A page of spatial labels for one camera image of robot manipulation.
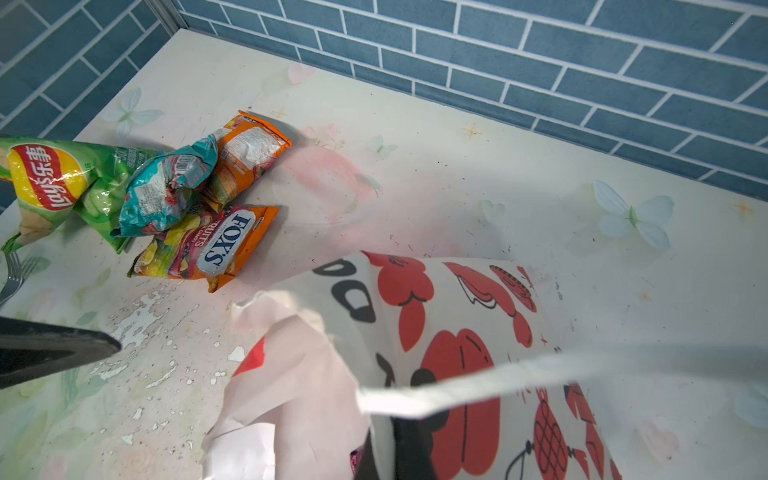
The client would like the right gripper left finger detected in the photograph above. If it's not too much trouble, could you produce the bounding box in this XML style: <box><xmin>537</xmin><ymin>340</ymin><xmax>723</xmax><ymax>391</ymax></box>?
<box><xmin>353</xmin><ymin>434</ymin><xmax>379</xmax><ymax>480</ymax></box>

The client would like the metal fork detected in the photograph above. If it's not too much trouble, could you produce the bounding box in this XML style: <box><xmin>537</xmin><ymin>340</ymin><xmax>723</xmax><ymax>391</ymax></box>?
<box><xmin>0</xmin><ymin>252</ymin><xmax>41</xmax><ymax>306</ymax></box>

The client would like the purple berries candy bag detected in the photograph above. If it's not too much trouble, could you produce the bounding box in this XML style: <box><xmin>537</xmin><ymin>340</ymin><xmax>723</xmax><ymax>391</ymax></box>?
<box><xmin>350</xmin><ymin>448</ymin><xmax>364</xmax><ymax>475</ymax></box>

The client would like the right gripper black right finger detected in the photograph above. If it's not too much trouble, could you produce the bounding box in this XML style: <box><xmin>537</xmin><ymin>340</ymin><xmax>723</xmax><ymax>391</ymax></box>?
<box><xmin>392</xmin><ymin>416</ymin><xmax>441</xmax><ymax>480</ymax></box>

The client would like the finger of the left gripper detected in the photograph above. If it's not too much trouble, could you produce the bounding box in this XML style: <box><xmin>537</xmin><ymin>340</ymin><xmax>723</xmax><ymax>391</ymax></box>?
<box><xmin>1</xmin><ymin>317</ymin><xmax>122</xmax><ymax>389</ymax></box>

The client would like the teal candy bag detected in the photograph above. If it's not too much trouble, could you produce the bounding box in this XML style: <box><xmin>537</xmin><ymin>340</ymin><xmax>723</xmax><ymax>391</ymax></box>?
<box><xmin>111</xmin><ymin>135</ymin><xmax>218</xmax><ymax>238</ymax></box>

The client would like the red white paper bag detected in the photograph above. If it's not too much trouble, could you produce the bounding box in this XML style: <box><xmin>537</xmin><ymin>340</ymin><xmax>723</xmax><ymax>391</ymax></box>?
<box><xmin>202</xmin><ymin>252</ymin><xmax>767</xmax><ymax>479</ymax></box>

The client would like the fruit candy bag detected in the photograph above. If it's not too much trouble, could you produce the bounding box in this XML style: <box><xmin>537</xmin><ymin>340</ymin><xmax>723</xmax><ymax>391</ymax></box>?
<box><xmin>127</xmin><ymin>204</ymin><xmax>280</xmax><ymax>293</ymax></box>

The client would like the green chips bag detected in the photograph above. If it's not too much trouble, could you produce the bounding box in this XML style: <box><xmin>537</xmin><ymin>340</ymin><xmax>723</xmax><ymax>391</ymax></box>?
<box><xmin>1</xmin><ymin>137</ymin><xmax>159</xmax><ymax>253</ymax></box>

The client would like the green yellow snack packet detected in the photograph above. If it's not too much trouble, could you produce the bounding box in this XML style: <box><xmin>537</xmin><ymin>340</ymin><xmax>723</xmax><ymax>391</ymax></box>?
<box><xmin>202</xmin><ymin>110</ymin><xmax>292</xmax><ymax>212</ymax></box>

